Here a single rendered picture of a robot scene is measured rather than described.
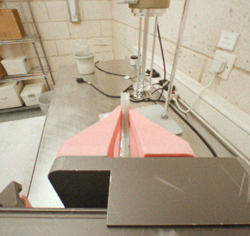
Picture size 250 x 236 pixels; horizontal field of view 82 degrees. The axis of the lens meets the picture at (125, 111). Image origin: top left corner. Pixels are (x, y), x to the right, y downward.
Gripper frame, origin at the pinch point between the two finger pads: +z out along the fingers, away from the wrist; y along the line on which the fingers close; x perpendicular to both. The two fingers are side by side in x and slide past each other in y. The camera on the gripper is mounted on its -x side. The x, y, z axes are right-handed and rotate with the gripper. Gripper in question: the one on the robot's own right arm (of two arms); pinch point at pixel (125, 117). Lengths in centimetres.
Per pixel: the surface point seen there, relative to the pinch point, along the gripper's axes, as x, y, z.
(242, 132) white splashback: 23.5, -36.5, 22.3
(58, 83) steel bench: 31, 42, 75
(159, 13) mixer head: -6.8, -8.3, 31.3
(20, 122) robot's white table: 32, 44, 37
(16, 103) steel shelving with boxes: 101, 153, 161
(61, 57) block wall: 54, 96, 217
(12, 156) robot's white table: 32, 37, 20
